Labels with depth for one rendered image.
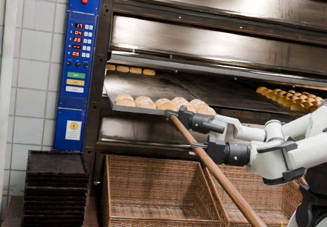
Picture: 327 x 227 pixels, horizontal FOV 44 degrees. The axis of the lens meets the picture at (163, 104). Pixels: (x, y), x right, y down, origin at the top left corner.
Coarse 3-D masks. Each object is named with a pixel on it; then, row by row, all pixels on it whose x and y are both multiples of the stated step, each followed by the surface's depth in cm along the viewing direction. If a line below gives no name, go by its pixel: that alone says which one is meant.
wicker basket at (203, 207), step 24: (168, 168) 234; (192, 168) 238; (120, 192) 228; (144, 192) 231; (168, 192) 234; (192, 192) 237; (120, 216) 186; (144, 216) 219; (168, 216) 224; (192, 216) 228; (216, 216) 203
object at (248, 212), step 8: (176, 120) 182; (184, 128) 171; (184, 136) 165; (200, 152) 146; (208, 160) 138; (208, 168) 135; (216, 168) 131; (216, 176) 128; (224, 176) 125; (224, 184) 121; (232, 184) 121; (232, 192) 116; (232, 200) 115; (240, 200) 111; (240, 208) 109; (248, 208) 107; (248, 216) 104; (256, 216) 103; (256, 224) 100; (264, 224) 99
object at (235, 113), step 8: (104, 96) 221; (216, 112) 237; (224, 112) 238; (232, 112) 239; (240, 112) 240; (248, 112) 241; (256, 112) 242; (264, 112) 246; (272, 112) 250; (280, 120) 247; (288, 120) 248
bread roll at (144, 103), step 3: (141, 102) 199; (144, 102) 199; (147, 102) 199; (150, 102) 200; (138, 105) 199; (141, 105) 198; (144, 105) 198; (147, 105) 198; (150, 105) 199; (153, 105) 200
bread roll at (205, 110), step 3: (201, 108) 207; (204, 108) 206; (207, 108) 207; (210, 108) 207; (198, 111) 207; (201, 111) 206; (204, 111) 206; (207, 111) 206; (210, 111) 206; (213, 111) 207; (210, 114) 206; (213, 114) 207
